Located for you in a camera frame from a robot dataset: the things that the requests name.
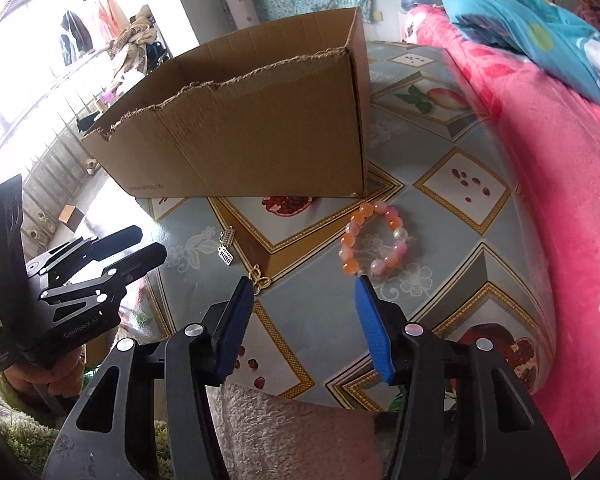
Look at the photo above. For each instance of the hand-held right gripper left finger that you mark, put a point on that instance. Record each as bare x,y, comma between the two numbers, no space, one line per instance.
232,332

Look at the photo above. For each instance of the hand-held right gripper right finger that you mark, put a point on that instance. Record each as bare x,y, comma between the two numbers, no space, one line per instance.
375,332

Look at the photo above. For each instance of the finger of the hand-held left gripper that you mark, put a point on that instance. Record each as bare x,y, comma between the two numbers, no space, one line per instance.
115,242
140,260

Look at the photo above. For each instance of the gold earring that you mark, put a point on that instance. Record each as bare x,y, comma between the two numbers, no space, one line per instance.
256,276

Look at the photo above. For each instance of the silver charm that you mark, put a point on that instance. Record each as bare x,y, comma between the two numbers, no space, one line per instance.
226,254

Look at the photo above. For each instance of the brown cardboard box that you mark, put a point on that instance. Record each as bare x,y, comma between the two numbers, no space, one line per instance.
260,125

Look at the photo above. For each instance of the person's left hand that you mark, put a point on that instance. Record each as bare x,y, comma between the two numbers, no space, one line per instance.
35,375

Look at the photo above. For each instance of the pair of beige shoes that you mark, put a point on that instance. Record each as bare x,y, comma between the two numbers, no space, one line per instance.
37,226
90,166

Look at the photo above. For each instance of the small cardboard box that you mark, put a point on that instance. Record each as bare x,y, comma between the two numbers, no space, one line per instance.
70,216

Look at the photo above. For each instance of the fruit printed tablecloth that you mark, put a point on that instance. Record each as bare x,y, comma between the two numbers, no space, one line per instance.
455,270

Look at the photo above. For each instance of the metal balcony railing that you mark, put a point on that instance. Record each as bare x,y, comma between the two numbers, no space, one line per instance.
55,160

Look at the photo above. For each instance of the white fluffy cloth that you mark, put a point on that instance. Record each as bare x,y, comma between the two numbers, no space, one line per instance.
290,435

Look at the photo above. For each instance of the green fuzzy cloth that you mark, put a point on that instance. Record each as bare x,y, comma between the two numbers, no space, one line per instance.
15,435

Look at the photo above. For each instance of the pile of clothes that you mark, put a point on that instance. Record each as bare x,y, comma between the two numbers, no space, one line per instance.
132,37

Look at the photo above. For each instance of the dark hanging jacket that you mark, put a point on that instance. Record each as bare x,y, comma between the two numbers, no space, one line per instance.
75,32

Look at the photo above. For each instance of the pink hanging garment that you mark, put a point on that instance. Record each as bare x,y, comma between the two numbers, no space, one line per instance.
107,12

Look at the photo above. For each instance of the pink floral blanket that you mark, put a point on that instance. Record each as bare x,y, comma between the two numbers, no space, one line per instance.
570,210

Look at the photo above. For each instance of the blue patterned blanket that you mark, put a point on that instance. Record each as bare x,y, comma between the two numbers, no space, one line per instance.
530,25

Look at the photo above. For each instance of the wall socket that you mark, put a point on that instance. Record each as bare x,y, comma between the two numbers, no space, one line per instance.
377,16

